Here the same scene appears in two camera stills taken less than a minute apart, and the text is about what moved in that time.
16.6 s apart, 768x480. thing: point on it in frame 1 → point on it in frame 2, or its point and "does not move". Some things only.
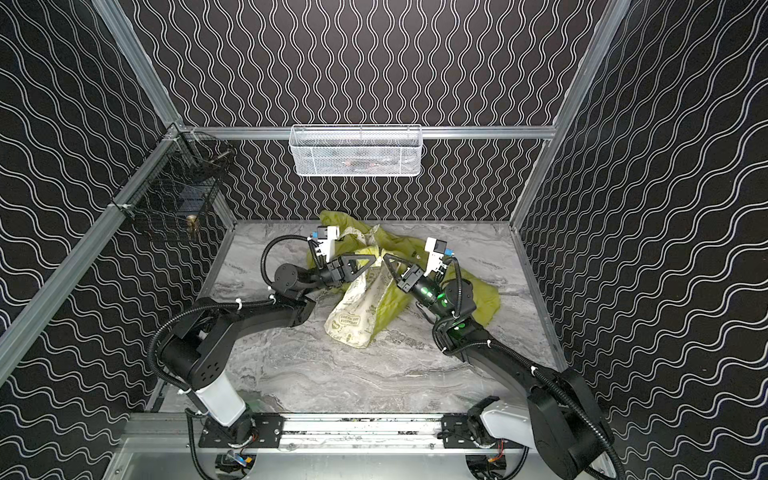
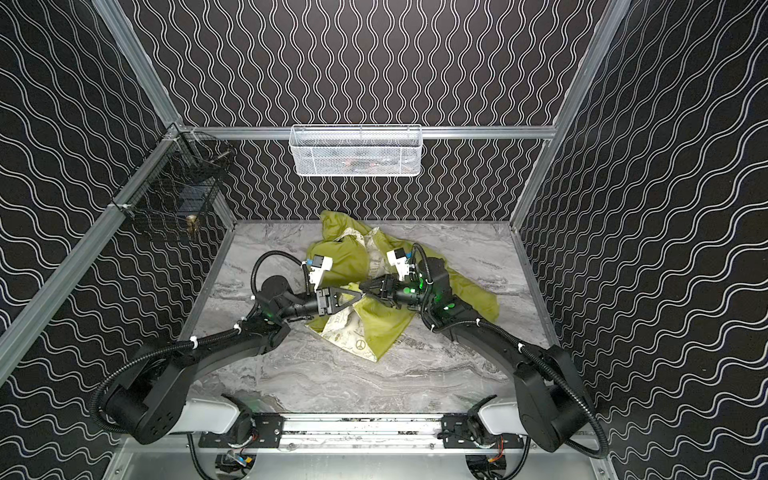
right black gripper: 409,281 → 390,291
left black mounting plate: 270,433 does not move
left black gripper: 333,270 → 324,300
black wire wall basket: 182,179 does not move
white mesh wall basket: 393,150 does not move
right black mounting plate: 457,433 does not move
